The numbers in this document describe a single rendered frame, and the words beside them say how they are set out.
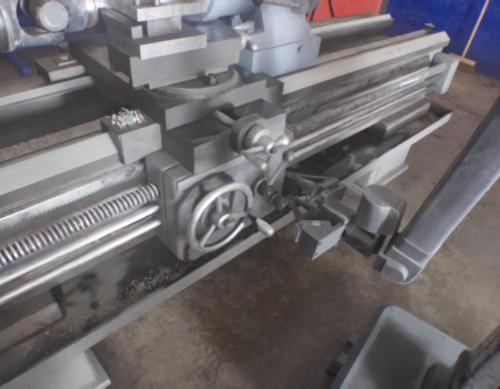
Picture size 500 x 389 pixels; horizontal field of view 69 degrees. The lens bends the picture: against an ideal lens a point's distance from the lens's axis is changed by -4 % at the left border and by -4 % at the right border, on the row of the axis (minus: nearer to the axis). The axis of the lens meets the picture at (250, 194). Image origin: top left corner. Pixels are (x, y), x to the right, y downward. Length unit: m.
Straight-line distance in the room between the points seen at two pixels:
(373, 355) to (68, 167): 1.01
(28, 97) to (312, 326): 1.27
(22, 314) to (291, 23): 1.17
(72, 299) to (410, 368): 1.02
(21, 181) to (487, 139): 0.82
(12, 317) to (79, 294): 0.18
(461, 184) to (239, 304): 1.20
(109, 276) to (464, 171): 0.98
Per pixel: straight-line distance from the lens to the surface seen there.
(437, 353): 1.39
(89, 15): 1.02
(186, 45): 0.90
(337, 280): 1.76
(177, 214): 0.93
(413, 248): 0.63
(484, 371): 1.05
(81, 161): 0.91
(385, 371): 1.28
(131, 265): 1.22
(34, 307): 1.12
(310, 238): 0.62
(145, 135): 0.93
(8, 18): 0.94
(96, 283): 1.20
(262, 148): 0.86
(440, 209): 0.58
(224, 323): 1.55
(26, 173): 0.90
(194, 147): 0.84
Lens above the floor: 1.33
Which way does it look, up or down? 40 degrees down
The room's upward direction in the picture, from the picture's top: 6 degrees clockwise
